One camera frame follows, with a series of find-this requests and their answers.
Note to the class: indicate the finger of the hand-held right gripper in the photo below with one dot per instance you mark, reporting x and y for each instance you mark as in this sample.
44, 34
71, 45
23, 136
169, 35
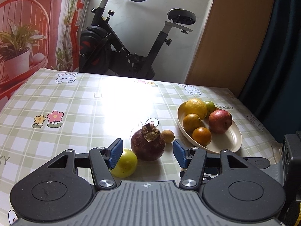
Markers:
209, 176

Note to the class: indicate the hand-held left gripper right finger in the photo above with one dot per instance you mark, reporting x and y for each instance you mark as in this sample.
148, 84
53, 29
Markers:
179, 153

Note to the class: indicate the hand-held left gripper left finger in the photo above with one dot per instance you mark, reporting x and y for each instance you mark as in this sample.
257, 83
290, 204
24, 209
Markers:
116, 155

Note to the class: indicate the yellow-green round fruit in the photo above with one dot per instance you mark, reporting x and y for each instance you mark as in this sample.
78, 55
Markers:
125, 163

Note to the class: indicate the orange tangerine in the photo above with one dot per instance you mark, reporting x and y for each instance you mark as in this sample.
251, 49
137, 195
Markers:
201, 136
191, 122

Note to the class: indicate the dark purple mangosteen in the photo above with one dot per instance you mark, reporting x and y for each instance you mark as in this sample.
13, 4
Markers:
148, 146

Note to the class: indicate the beige oval plate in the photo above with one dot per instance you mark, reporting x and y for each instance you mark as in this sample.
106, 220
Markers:
225, 139

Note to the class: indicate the large yellow lemon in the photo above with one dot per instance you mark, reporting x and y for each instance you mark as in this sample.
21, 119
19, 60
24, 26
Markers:
195, 108

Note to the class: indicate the red apple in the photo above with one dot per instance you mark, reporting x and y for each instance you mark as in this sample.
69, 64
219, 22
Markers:
219, 121

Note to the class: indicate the green orange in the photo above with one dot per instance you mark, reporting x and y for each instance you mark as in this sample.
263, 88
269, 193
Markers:
210, 106

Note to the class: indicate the small brown longan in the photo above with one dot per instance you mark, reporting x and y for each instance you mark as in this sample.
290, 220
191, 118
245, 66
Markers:
168, 136

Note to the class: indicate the checked tablecloth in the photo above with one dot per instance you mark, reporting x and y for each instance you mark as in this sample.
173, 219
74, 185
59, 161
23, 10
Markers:
70, 98

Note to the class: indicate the dark blue curtain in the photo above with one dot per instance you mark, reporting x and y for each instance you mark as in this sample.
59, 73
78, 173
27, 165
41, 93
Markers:
277, 63

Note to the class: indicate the black exercise bike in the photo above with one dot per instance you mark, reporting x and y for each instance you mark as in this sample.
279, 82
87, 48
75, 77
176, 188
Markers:
94, 47

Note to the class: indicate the wooden cabinet side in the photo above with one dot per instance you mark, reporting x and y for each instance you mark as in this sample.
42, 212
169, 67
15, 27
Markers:
230, 40

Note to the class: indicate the metal stand pole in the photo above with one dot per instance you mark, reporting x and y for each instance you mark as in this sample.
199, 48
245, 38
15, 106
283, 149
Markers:
87, 2

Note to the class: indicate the printed wall cloth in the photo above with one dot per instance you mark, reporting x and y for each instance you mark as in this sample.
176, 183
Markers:
35, 28

